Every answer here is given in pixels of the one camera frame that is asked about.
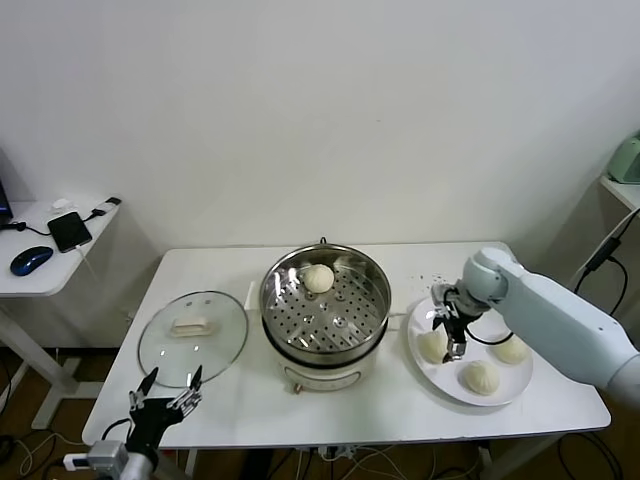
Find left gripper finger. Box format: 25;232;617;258
167;364;205;417
128;367;160;412

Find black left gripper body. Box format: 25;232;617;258
130;398;189;454

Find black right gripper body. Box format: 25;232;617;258
443;308;471;347

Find white steamed baozi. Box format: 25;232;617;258
302;263;335;295
492;335;530;365
458;359;501;397
417;330;451;365

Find glass pot lid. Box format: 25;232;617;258
137;290;250;389

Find white round plate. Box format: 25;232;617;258
406;292;535;407

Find white electric cooker base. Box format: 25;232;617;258
244;281;407;396

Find white side desk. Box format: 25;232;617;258
0;199;124;431

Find white power strip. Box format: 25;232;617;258
319;444;359;461

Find blue computer mouse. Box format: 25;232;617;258
9;245;54;277

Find black smartphone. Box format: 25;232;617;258
47;211;94;255

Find white shelf table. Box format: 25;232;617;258
579;173;640;384

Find green appliance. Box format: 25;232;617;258
605;130;640;184

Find dark laptop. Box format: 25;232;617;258
0;147;15;226

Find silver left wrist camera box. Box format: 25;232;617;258
63;439;132;474

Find white charging cable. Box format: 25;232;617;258
73;244;99;281

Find black power adapter cable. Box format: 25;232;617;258
558;207;640;335

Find black dongle with cable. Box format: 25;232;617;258
0;197;123;237

